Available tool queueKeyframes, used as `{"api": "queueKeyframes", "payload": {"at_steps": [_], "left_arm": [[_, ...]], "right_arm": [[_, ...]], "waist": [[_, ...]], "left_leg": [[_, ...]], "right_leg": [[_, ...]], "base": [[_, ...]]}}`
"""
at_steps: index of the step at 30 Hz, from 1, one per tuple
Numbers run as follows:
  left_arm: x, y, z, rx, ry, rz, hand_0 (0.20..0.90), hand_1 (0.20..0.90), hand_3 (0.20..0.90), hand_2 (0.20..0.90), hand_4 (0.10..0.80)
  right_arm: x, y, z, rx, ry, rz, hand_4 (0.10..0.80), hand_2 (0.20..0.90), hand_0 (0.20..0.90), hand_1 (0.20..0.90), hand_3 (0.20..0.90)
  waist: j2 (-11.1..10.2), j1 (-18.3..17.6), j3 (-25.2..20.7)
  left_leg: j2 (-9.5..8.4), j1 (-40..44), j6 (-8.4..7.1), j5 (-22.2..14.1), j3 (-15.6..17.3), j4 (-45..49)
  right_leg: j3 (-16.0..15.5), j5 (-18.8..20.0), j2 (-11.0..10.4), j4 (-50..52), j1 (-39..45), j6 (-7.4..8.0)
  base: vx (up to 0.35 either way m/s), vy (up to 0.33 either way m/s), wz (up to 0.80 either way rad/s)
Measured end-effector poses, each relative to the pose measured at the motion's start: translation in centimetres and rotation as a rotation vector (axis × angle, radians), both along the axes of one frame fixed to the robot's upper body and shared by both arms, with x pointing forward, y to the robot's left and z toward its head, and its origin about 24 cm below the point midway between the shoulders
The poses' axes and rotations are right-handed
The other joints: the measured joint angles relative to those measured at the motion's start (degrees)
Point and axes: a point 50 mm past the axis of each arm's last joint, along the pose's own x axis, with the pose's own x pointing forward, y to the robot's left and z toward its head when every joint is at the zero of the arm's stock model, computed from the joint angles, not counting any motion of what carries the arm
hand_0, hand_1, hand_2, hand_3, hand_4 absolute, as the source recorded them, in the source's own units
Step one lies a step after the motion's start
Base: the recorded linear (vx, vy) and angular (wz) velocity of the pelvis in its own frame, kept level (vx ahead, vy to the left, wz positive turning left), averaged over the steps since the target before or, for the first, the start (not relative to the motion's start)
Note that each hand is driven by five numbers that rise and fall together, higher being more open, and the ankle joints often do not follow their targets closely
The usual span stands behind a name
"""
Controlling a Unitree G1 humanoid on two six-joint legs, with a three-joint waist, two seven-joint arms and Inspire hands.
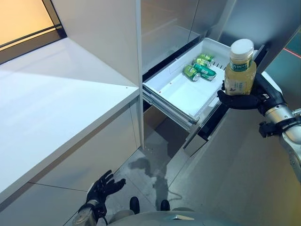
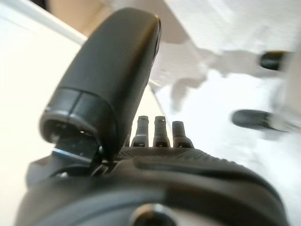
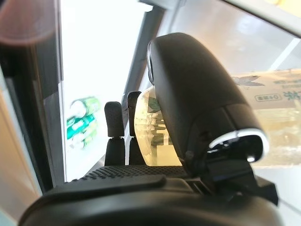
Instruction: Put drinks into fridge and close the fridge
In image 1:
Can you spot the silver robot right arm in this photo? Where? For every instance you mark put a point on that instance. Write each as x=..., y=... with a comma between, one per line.
x=291, y=136

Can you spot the orange window dark frame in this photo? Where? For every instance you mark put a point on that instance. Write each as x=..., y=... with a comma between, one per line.
x=23, y=21

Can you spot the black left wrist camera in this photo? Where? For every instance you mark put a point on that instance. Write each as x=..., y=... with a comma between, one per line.
x=100, y=212

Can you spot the dark green drink can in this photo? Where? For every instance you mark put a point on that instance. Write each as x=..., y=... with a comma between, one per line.
x=205, y=71

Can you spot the grey robot torso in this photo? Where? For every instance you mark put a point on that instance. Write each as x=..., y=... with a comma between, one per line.
x=169, y=217

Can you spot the metal drawer slide rail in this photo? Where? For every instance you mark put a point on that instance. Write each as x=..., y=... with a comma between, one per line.
x=169, y=110

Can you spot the white counter cabinet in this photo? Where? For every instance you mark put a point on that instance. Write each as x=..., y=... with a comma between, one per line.
x=58, y=99

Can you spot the yellow juice bottle white cap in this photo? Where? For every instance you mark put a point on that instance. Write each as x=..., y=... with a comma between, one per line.
x=240, y=75

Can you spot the stainless steel fridge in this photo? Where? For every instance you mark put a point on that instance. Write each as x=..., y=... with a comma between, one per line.
x=164, y=23

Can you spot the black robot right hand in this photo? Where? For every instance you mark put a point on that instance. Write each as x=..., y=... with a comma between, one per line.
x=268, y=94

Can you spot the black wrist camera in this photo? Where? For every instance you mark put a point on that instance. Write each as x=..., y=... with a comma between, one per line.
x=269, y=129
x=100, y=212

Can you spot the light green drink can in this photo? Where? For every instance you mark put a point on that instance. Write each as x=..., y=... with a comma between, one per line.
x=190, y=73
x=204, y=58

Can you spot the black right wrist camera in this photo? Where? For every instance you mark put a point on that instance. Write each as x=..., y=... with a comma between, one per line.
x=269, y=129

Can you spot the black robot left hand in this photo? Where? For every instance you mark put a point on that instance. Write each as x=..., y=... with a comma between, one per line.
x=101, y=188

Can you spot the tall white side panel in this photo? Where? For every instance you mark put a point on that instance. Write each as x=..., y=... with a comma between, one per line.
x=98, y=35

